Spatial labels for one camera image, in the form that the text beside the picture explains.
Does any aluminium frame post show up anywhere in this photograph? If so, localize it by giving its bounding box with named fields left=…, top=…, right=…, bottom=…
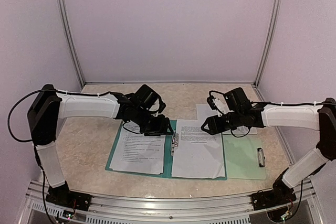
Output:
left=57, top=0, right=86, bottom=88
left=254, top=0, right=281, bottom=89

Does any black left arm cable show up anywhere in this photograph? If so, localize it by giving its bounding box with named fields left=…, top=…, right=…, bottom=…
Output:
left=7, top=89, right=116, bottom=143

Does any blank white paper sheet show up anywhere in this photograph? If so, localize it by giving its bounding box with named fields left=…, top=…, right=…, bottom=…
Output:
left=196, top=104, right=258, bottom=136

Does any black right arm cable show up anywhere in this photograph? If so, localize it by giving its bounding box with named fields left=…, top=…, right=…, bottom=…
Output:
left=208, top=90, right=326, bottom=108

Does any front aluminium rail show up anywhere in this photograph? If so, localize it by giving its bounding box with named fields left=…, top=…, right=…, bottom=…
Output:
left=18, top=180, right=323, bottom=223

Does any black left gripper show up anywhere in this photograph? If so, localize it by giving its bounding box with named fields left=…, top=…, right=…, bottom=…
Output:
left=133, top=107, right=174, bottom=136

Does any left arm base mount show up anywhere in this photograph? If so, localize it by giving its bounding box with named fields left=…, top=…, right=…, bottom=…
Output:
left=46, top=182, right=92, bottom=211

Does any left aluminium frame post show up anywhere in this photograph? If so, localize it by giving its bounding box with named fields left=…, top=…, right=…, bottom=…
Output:
left=57, top=0, right=86, bottom=88

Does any dark green folder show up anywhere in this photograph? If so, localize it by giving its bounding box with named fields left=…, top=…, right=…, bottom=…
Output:
left=105, top=120, right=227, bottom=180

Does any metal folder clip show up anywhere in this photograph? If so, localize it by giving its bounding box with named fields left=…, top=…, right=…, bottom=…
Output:
left=171, top=132, right=179, bottom=156

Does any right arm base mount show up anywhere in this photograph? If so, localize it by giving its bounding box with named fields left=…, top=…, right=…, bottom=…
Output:
left=251, top=174, right=297, bottom=210

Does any right aluminium frame post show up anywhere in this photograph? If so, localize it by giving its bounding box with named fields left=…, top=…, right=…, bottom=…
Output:
left=254, top=0, right=281, bottom=89

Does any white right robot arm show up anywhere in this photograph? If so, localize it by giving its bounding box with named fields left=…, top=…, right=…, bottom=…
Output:
left=201, top=87, right=335, bottom=205

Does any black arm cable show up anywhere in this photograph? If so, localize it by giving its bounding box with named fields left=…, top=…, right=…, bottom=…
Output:
left=7, top=89, right=116, bottom=143
left=208, top=90, right=326, bottom=108

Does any printed paper sheet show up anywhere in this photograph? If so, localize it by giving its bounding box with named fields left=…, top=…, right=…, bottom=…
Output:
left=106, top=122, right=165, bottom=175

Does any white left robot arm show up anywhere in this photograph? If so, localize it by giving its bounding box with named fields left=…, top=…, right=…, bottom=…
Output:
left=27, top=84, right=173, bottom=206

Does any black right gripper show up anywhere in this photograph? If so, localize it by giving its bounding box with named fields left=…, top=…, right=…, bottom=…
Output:
left=201, top=110, right=243, bottom=135

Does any printed paper stack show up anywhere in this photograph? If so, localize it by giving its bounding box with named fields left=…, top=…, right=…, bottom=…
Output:
left=171, top=119, right=226, bottom=180

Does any light green clipboard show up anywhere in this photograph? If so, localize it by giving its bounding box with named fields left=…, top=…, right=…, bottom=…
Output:
left=222, top=135, right=266, bottom=180

